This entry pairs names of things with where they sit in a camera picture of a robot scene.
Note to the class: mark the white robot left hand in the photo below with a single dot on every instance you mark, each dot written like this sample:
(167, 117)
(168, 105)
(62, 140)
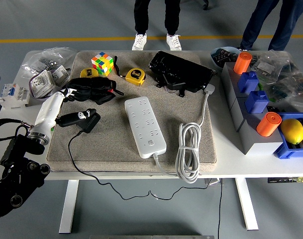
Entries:
(48, 112)

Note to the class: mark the black power adapter plug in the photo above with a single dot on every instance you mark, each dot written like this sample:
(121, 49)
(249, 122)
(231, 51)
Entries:
(91, 124)

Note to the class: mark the white power strip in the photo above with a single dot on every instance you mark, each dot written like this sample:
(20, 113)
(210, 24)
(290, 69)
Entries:
(145, 124)

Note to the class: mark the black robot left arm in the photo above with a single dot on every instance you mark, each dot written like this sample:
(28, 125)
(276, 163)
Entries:
(17, 174)

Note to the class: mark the purple tray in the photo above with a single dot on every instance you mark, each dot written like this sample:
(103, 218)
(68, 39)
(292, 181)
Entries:
(41, 97)

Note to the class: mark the white circuit breaker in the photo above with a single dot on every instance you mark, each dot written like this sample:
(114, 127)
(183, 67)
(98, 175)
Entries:
(14, 95)

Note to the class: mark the black cloth pouch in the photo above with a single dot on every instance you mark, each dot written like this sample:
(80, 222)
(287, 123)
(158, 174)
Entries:
(91, 87)

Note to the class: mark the small yellow tape measure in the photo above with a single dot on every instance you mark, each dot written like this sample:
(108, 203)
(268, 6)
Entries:
(87, 73)

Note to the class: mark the grey-brown mat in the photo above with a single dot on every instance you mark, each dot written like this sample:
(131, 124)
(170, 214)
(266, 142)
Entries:
(111, 139)

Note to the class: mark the large Rubik's cube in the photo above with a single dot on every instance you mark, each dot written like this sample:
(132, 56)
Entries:
(101, 63)

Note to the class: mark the white table leg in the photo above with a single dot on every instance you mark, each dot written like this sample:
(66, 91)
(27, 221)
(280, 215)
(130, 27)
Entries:
(69, 206)
(247, 204)

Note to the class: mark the black electronic device case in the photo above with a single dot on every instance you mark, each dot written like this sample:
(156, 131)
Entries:
(178, 67)

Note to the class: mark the light blue bowl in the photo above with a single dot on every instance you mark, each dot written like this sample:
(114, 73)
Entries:
(216, 65)

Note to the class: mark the dark circuit boards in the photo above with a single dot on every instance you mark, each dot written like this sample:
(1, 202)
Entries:
(224, 55)

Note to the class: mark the black chair caster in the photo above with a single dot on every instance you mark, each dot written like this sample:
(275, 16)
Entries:
(205, 5)

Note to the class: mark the orange cylinder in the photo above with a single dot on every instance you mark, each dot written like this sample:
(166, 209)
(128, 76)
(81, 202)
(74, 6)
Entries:
(268, 124)
(242, 63)

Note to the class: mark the blue block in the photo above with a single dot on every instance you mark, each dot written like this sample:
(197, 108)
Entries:
(257, 102)
(248, 82)

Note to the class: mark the grey block stand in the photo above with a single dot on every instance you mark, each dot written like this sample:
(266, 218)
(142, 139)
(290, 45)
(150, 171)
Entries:
(255, 147)

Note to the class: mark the green plastic piece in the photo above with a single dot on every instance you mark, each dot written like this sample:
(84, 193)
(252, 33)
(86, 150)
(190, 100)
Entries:
(272, 99)
(260, 86)

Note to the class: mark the clear bag of parts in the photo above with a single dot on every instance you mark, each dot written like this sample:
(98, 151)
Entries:
(290, 92)
(265, 66)

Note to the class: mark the blue plastic bin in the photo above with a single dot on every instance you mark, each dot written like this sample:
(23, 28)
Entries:
(283, 149)

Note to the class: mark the yellow lemon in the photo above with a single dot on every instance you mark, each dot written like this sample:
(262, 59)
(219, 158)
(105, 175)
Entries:
(292, 130)

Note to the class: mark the black table control panel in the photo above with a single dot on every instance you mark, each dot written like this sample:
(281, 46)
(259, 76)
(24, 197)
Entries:
(286, 180)

